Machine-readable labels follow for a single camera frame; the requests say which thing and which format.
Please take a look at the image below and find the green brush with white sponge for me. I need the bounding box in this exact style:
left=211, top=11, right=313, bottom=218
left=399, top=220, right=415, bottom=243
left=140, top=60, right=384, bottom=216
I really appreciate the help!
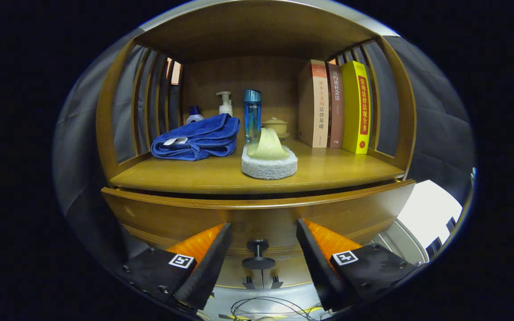
left=241, top=128, right=298, bottom=181

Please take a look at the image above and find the folded blue towel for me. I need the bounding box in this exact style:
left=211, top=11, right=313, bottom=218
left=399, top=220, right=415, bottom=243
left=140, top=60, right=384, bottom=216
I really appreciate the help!
left=151, top=113, right=241, bottom=161

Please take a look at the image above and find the wooden cabinet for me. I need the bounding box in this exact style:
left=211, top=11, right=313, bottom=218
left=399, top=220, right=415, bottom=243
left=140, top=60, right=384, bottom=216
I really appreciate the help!
left=95, top=0, right=418, bottom=290

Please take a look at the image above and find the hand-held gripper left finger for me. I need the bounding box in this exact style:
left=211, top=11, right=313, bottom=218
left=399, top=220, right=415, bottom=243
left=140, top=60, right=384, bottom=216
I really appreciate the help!
left=113, top=222, right=233, bottom=313

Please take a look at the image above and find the blue glass bottle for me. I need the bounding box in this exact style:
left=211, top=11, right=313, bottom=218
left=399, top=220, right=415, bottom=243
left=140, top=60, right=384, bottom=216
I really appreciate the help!
left=244, top=89, right=262, bottom=143

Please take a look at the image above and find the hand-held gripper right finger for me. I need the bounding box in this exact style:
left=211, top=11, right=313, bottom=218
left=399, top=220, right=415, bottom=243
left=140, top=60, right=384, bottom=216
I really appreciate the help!
left=296, top=218, right=418, bottom=313

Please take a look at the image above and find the small white blue-capped bottle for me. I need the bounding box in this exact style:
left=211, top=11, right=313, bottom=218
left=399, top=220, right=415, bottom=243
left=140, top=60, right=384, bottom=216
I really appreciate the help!
left=186, top=105, right=205, bottom=125

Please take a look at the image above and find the yellow book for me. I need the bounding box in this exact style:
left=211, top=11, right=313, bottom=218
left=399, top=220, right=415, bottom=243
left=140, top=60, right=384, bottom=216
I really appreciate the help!
left=340, top=61, right=372, bottom=155

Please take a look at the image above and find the wooden drawer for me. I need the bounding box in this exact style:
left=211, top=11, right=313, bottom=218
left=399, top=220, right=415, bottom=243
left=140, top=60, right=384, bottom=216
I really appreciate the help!
left=101, top=179, right=417, bottom=272

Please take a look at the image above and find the brown book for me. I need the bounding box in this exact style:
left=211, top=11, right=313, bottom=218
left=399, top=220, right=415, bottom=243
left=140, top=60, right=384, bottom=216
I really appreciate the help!
left=326, top=62, right=345, bottom=149

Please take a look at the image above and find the thin cable bundle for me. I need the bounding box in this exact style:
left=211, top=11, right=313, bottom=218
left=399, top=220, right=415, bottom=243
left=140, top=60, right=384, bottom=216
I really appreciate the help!
left=230, top=296, right=327, bottom=321

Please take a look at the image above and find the white pump bottle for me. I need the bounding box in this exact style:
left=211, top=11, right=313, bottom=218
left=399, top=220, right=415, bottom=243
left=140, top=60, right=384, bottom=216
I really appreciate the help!
left=216, top=91, right=234, bottom=117

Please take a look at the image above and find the wooden cabinet door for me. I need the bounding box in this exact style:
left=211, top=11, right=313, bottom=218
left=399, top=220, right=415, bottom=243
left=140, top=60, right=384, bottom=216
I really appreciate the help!
left=215, top=263, right=263, bottom=289
left=261, top=256, right=315, bottom=288

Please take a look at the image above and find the beige lidded teacup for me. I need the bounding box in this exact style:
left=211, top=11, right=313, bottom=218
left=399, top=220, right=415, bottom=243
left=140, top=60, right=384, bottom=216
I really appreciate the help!
left=261, top=117, right=290, bottom=140

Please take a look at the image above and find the beige book with orange band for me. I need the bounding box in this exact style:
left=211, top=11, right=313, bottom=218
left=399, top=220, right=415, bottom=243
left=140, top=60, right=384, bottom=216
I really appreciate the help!
left=297, top=59, right=330, bottom=148

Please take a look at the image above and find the wooden countertop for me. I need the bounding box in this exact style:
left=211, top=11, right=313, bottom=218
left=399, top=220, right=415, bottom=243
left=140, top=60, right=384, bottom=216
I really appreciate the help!
left=109, top=136, right=406, bottom=195

